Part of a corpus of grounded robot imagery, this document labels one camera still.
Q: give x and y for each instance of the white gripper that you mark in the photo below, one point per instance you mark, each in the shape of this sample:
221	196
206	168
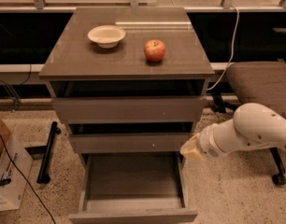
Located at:
207	144

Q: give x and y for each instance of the grey bottom drawer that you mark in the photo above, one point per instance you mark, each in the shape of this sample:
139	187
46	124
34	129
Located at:
134	188

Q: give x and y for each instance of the grey drawer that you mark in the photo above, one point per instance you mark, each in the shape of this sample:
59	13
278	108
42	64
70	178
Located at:
170	100
134	188
129	137

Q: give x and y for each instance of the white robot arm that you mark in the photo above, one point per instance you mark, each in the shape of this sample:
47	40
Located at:
252	127

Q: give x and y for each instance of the grey top drawer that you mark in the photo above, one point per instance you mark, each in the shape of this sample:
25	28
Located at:
170	100

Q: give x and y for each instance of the grey drawer cabinet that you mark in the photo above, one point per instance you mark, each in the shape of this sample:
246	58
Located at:
75	57

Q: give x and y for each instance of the grey middle drawer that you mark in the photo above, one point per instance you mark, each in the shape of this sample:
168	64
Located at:
129	137

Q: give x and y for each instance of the red apple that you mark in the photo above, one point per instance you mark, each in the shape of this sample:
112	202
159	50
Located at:
154	50

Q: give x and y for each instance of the brown office chair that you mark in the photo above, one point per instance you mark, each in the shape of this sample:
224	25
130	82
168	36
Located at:
262	83

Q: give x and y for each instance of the white paper bowl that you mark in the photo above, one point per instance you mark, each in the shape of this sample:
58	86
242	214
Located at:
106	36

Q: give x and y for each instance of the black metal floor bar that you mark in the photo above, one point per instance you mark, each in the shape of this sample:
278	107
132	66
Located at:
43	176

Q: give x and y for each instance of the white cardboard box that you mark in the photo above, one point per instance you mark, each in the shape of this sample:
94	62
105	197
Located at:
17	159

